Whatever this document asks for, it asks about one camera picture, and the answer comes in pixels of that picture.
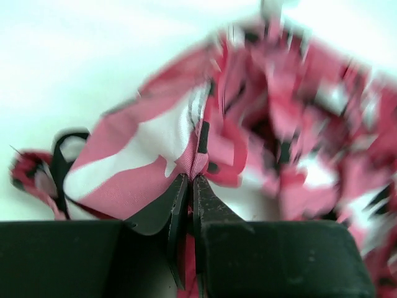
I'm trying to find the pink camouflage trousers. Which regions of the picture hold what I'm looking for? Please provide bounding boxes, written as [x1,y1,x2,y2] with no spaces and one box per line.
[1,1,396,297]

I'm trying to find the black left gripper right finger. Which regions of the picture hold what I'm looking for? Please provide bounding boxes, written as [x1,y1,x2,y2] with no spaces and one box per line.
[193,175,254,297]

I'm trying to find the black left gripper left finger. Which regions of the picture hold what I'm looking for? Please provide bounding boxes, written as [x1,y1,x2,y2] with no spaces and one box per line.
[124,174,189,289]

